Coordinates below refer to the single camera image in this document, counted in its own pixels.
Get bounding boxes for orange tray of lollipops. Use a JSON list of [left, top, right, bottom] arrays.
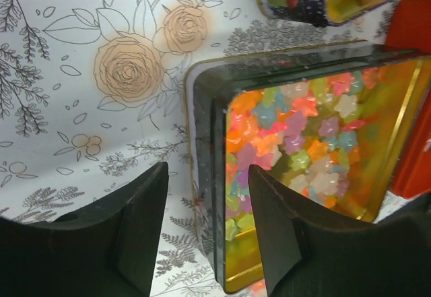
[[385, 0, 430, 199]]

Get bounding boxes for tin of translucent star candies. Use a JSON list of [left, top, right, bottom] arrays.
[[185, 41, 430, 294]]

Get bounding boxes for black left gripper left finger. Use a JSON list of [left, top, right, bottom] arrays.
[[1, 162, 168, 296]]

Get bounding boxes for floral table mat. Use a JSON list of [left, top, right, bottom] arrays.
[[1, 0, 400, 296]]

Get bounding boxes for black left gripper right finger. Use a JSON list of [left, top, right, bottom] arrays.
[[248, 165, 430, 297]]

